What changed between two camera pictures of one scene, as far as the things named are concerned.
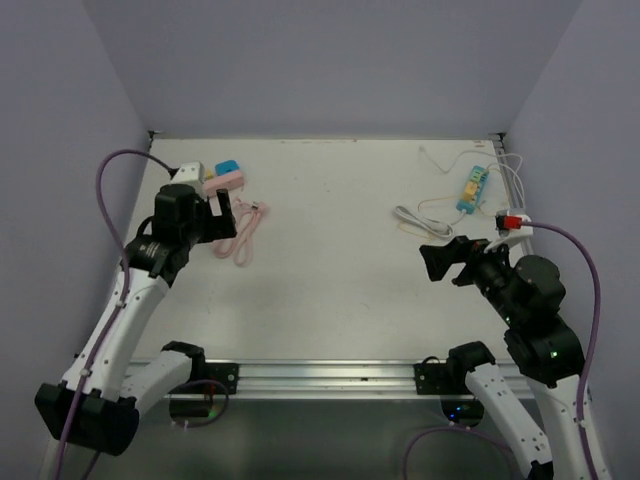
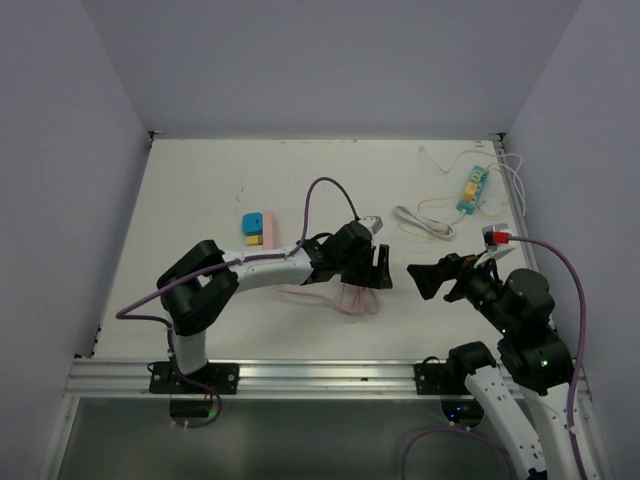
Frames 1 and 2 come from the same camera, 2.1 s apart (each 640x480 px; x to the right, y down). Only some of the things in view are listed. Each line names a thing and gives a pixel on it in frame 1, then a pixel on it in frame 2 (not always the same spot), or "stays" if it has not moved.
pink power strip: [229, 181] -> [350, 301]
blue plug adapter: [225, 167] -> [252, 224]
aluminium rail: [326, 380] stays
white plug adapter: [191, 173] -> [374, 223]
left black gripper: [219, 226] -> [366, 278]
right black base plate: [432, 379] stays
